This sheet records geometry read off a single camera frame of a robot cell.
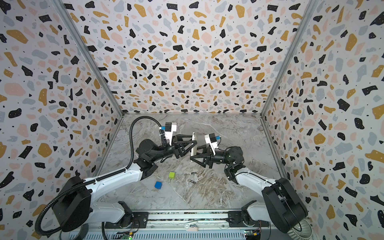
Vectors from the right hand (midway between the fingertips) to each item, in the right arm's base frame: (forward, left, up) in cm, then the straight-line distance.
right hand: (190, 156), depth 66 cm
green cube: (+1, +12, -27) cm, 30 cm away
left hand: (+3, -2, +8) cm, 9 cm away
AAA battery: (+4, 0, -28) cm, 29 cm away
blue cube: (-4, +20, -28) cm, 35 cm away
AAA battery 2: (-1, 0, -28) cm, 28 cm away
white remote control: (+1, -2, +5) cm, 6 cm away
